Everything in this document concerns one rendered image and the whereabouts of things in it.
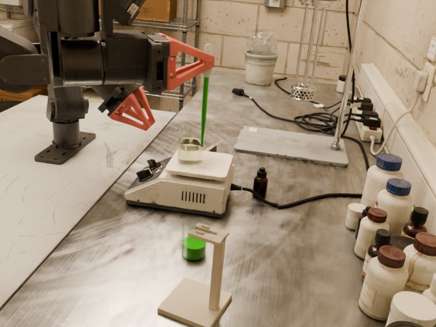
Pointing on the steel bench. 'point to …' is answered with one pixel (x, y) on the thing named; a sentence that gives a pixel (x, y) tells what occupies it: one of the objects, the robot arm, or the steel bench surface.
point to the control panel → (152, 172)
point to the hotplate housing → (185, 194)
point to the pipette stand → (177, 299)
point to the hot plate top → (224, 163)
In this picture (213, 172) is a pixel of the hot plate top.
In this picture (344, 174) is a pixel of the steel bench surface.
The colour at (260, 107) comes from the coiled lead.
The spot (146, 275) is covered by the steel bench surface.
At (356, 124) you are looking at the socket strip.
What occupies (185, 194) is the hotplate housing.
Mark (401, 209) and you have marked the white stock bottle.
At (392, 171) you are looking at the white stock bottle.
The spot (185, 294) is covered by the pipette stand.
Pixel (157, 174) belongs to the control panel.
